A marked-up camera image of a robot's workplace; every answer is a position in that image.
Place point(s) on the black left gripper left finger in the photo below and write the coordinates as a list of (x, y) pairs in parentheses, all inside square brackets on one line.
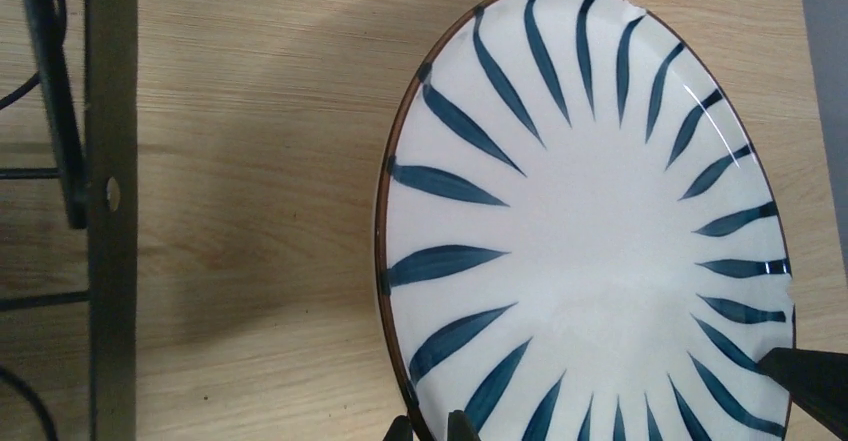
[(400, 430)]

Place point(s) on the black wire dish rack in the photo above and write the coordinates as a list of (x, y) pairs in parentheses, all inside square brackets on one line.
[(96, 165)]

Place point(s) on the blue striped white plate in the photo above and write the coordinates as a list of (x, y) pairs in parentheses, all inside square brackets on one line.
[(574, 237)]

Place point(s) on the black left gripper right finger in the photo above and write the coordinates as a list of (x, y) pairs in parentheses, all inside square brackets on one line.
[(460, 427)]

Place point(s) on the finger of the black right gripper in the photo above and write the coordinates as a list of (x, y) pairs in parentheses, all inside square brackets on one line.
[(816, 380)]

